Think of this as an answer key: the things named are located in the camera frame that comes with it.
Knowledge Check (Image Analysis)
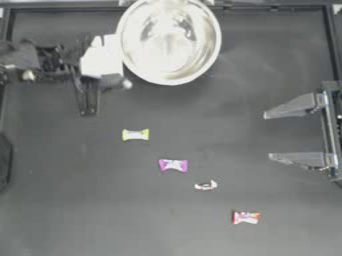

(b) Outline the green candy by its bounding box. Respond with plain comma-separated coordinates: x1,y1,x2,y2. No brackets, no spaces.
122,128,151,142

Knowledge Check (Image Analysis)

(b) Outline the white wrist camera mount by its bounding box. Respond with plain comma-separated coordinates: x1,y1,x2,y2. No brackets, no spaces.
79,33,127,80

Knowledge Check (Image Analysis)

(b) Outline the white candy with red twists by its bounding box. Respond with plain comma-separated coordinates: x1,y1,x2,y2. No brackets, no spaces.
194,179,219,192

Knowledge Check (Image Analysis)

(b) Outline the steel bowl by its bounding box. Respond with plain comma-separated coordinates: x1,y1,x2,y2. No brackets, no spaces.
115,0,223,87

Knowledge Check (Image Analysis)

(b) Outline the purple candy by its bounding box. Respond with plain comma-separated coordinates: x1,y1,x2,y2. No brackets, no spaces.
158,158,190,173

